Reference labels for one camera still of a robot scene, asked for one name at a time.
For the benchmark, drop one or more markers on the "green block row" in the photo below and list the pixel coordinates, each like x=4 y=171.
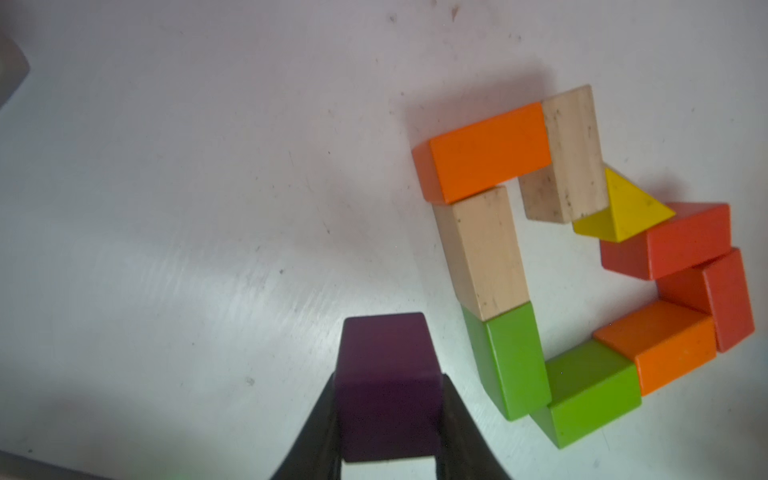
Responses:
x=591 y=385
x=510 y=361

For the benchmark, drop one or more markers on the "purple cube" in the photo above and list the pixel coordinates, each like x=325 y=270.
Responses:
x=388 y=388

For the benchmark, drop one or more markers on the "yellow triangle block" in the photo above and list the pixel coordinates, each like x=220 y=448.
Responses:
x=631 y=211

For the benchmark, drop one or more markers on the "red block pair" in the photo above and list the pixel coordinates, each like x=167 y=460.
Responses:
x=698 y=232
x=718 y=288

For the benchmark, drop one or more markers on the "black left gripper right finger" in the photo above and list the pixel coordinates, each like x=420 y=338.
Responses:
x=463 y=452

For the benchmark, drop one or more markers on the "natural wood block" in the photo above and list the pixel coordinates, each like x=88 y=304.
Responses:
x=573 y=186
x=482 y=251

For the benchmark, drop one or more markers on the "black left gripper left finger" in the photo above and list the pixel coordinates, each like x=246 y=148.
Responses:
x=315 y=453

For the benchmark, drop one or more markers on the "orange block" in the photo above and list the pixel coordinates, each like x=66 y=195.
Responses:
x=467 y=161
x=664 y=340

